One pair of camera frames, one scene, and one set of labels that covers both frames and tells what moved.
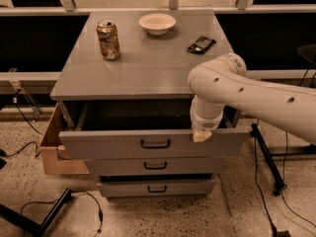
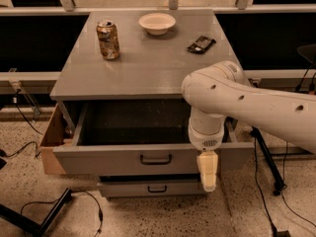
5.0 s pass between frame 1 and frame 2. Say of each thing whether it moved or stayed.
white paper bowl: stayed
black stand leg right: stayed
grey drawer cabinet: stayed
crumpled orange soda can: stayed
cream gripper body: moved
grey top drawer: moved
